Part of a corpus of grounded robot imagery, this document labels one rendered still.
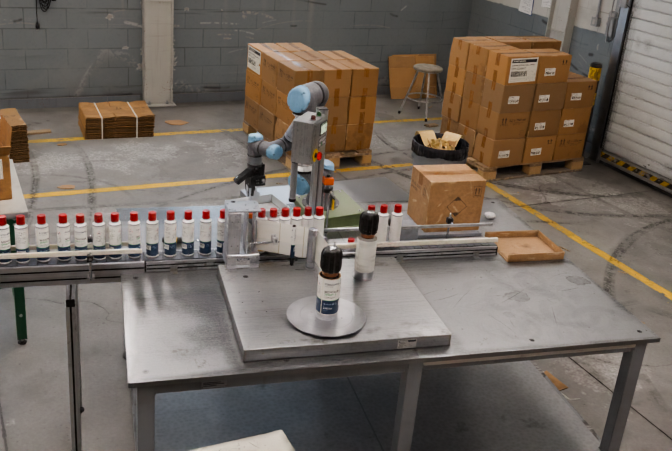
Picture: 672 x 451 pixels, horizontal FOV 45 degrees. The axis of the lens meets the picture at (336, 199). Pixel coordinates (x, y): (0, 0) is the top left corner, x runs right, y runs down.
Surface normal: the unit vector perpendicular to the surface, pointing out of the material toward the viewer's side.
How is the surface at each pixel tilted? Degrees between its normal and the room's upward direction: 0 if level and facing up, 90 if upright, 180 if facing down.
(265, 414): 1
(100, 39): 90
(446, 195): 90
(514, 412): 1
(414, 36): 90
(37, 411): 0
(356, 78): 90
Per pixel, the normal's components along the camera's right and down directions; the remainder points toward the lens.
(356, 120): 0.41, 0.41
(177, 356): 0.08, -0.92
